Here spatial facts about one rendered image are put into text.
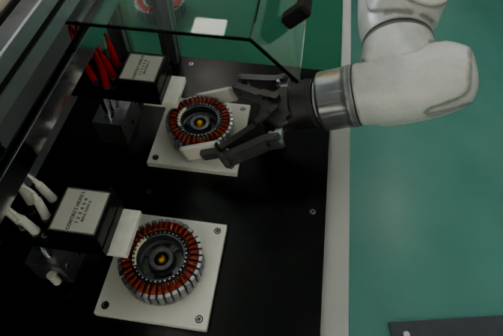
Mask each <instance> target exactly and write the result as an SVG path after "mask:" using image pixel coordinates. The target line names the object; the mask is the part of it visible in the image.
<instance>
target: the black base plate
mask: <svg viewBox="0 0 503 336"><path fill-rule="evenodd" d="M179 59H180V61H179V64H173V61H170V62H169V65H171V68H172V73H173V74H172V75H173V76H182V77H186V84H185V87H184V89H183V93H182V96H181V98H187V99H188V97H192V99H193V97H194V96H195V95H196V94H198V93H201V92H205V91H212V90H216V89H217V88H220V87H224V86H228V85H232V84H233V83H234V82H236V81H237V76H238V75H239V74H241V73H242V74H259V75H278V74H282V73H284V72H283V71H282V70H281V69H279V68H278V67H277V66H275V65H267V64H252V63H244V62H236V61H221V60H213V59H206V58H190V57H183V56H181V58H179ZM99 106H100V100H99V98H93V97H80V96H78V98H77V100H76V102H75V104H74V105H73V107H72V109H71V111H70V113H69V115H68V117H67V119H66V120H65V122H64V125H63V126H62V128H61V131H60V132H59V134H58V136H57V138H56V140H55V142H54V144H53V145H52V147H51V149H50V151H49V153H48V155H47V157H46V159H45V160H44V162H43V164H42V166H41V168H40V170H39V172H38V173H37V176H36V177H35V178H36V179H37V180H39V181H42V182H43V183H44V184H45V185H46V186H47V187H48V188H49V189H54V190H61V191H63V190H64V187H65V186H66V185H72V186H84V187H90V188H96V189H107V190H108V188H109V187H113V189H114V190H115V191H116V193H117V195H118V197H119V198H122V200H123V202H124V204H125V206H124V209H129V210H140V211H141V213H142V214H146V215H152V216H163V217H169V218H176V219H186V220H193V221H198V222H209V223H215V224H226V225H227V233H226V237H225V244H224V248H223V252H222V259H221V263H220V267H219V275H218V279H217V283H216V290H215V294H214V298H213V306H212V310H211V314H210V321H209V325H208V330H207V332H199V331H193V330H188V329H179V328H174V327H168V326H159V325H154V324H149V323H140V322H134V321H129V320H119V319H115V318H109V317H100V316H96V315H95V314H94V310H95V307H96V305H97V302H98V299H99V297H100V293H101V290H102V288H103V285H104V282H105V279H106V276H107V274H108V271H109V267H110V265H111V262H112V259H113V256H107V255H106V256H100V255H95V254H85V256H84V259H83V261H82V264H81V266H80V268H79V271H78V274H77V276H76V280H75V281H74V283H70V282H65V281H62V282H61V285H59V286H55V285H54V284H53V283H52V282H51V281H50V280H49V279H45V278H40V277H39V276H38V275H36V274H35V273H34V272H33V271H32V270H31V269H30V268H29V267H28V266H27V265H26V264H25V260H26V258H27V256H28V254H29V252H30V250H31V247H32V246H30V245H20V244H14V243H9V242H1V244H0V336H320V324H321V307H322V290H323V258H324V241H325V224H326V192H327V175H328V158H329V131H327V130H325V129H324V128H323V127H322V126H321V127H320V128H315V129H307V130H297V129H289V130H288V131H286V132H284V136H283V141H284V143H285V146H284V147H283V148H281V149H276V150H269V151H267V152H265V153H262V154H261V155H259V156H256V157H254V158H251V159H249V160H246V161H244V162H241V163H240V167H239V171H238V175H237V177H231V176H225V175H218V174H206V173H200V172H193V171H181V170H174V169H168V168H156V167H150V166H147V160H148V157H149V155H150V151H151V148H152V146H153V143H154V140H155V137H156V134H157V132H158V129H159V125H160V123H161V121H162V117H163V115H164V112H165V108H164V107H159V106H146V105H144V103H138V106H139V108H140V111H141V114H140V117H139V119H138V123H137V124H136V127H135V130H134V132H133V134H132V138H131V139H130V142H129V145H124V144H112V143H105V142H101V141H100V139H99V137H98V135H97V132H96V130H95V128H94V125H93V124H92V120H93V119H94V116H95V114H96V113H97V110H98V108H99Z"/></svg>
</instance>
